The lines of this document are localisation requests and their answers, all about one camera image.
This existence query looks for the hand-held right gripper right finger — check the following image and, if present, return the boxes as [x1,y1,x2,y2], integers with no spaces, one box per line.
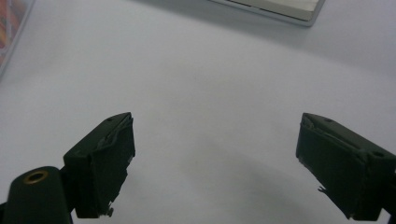
[295,112,396,222]

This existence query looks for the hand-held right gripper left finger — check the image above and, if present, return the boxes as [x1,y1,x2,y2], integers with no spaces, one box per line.
[63,112,136,219]

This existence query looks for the white flat box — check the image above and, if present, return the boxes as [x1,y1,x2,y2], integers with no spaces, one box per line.
[207,0,326,27]

